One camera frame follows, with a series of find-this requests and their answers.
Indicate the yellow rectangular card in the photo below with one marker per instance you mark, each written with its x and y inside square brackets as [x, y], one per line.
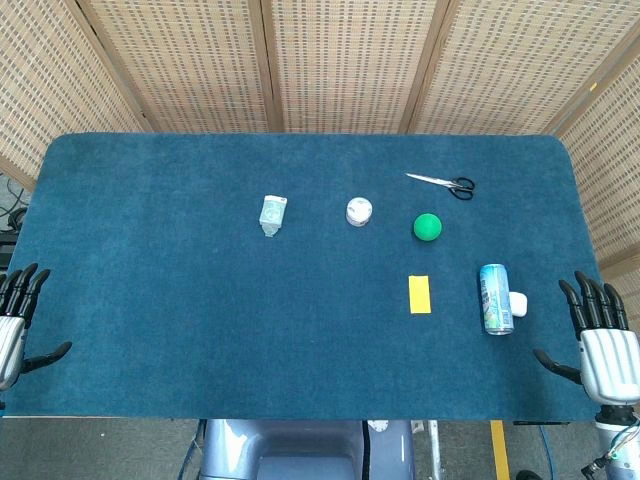
[419, 294]

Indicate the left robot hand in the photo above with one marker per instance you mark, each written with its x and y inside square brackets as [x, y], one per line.
[10, 335]

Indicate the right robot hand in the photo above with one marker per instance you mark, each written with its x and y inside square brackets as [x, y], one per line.
[607, 357]

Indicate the blue drink can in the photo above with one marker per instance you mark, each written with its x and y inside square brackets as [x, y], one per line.
[496, 300]

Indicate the blue table cloth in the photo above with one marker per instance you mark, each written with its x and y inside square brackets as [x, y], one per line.
[300, 280]

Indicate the grey robot torso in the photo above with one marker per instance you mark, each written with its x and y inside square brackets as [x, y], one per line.
[300, 450]

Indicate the white earbud case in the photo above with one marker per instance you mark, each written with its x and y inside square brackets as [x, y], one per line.
[518, 304]

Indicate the green ball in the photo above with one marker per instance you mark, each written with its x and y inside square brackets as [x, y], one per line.
[427, 227]

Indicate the woven bamboo folding screen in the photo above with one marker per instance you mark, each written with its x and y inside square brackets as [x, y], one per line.
[320, 65]

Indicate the white round container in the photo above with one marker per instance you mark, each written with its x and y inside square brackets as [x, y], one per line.
[359, 211]

